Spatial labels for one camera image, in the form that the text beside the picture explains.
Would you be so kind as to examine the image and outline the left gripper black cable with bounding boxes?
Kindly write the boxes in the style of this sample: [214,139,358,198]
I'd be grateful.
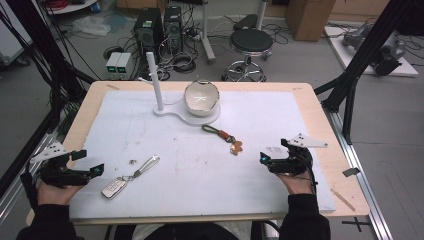
[19,170,40,211]

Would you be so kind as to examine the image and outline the grey and black robot device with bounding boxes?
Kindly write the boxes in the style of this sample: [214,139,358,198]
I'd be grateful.
[341,22,408,77]

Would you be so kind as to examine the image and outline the black tape cross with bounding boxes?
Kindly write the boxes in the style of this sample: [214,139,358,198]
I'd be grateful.
[341,216,372,233]

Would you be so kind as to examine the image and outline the white key stand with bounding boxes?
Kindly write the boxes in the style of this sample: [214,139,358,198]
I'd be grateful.
[138,51,222,127]

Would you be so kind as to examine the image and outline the black foot pedal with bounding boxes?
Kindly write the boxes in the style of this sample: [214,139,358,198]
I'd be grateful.
[232,13,259,32]

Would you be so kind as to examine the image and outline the black cable coil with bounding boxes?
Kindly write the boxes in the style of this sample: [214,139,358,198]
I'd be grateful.
[170,52,198,75]

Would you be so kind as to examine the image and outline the large black computer tower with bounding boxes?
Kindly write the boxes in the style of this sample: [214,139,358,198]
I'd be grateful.
[133,7,165,58]

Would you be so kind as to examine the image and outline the silver car key with strap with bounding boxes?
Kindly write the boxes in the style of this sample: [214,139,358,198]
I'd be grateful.
[100,154,161,200]

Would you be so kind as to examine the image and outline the slim black computer tower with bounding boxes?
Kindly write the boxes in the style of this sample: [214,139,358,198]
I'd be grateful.
[162,4,184,55]

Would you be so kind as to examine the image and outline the person's right hand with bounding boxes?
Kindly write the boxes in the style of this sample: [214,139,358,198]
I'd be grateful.
[275,171,315,196]

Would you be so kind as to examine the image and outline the cardboard box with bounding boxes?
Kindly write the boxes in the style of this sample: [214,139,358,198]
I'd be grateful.
[284,0,337,43]

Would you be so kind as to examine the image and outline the aluminium rail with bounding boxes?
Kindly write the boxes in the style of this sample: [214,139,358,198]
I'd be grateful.
[0,133,68,223]
[323,107,395,240]

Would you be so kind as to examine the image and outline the black metal frame strut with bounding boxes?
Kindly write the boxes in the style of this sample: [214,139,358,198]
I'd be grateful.
[314,0,424,145]
[0,0,98,198]

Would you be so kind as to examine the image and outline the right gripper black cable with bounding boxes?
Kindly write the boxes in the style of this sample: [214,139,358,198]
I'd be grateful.
[299,149,320,195]

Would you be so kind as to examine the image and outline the grey tape piece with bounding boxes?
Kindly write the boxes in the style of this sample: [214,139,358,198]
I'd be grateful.
[342,167,362,178]

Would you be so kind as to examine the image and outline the white round table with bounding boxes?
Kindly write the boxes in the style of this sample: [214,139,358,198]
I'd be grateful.
[43,0,98,15]

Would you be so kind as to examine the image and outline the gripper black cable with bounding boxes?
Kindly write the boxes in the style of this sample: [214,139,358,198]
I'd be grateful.
[299,149,320,195]
[19,170,40,211]

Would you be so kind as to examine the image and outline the white metal stand leg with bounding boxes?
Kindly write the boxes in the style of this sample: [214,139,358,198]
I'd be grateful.
[199,0,217,65]

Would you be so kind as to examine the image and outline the clear plastic bag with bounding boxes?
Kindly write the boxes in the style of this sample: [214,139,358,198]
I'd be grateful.
[70,15,112,37]

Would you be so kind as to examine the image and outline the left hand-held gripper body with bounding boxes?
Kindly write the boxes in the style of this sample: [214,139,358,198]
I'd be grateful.
[29,141,91,188]

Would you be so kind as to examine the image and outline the black round stool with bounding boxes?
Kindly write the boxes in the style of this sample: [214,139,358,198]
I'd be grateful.
[221,28,275,83]

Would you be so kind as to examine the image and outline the white bowl with dark rim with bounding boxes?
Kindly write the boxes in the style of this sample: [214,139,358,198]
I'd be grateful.
[183,79,221,118]

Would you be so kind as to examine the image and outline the white floor board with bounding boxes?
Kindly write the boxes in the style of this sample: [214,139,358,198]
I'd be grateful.
[323,25,420,78]

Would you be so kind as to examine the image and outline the grey power supply unit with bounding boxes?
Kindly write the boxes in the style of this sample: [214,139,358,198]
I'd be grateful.
[105,51,123,81]
[115,51,134,81]

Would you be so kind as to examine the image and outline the white foam board mat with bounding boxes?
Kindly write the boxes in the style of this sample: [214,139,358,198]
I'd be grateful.
[68,89,337,221]

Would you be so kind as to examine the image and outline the person's torso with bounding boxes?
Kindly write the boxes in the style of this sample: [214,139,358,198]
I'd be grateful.
[131,221,255,240]

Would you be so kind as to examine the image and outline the wooden table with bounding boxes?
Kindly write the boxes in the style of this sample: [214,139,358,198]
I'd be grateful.
[25,80,371,227]

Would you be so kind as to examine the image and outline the thin wooden strip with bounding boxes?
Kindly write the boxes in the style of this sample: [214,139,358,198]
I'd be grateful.
[330,188,357,213]

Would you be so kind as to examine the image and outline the person's left hand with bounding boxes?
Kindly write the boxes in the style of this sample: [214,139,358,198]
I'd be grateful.
[37,181,85,206]

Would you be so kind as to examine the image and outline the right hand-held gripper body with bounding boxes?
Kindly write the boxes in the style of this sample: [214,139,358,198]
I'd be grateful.
[268,133,328,174]

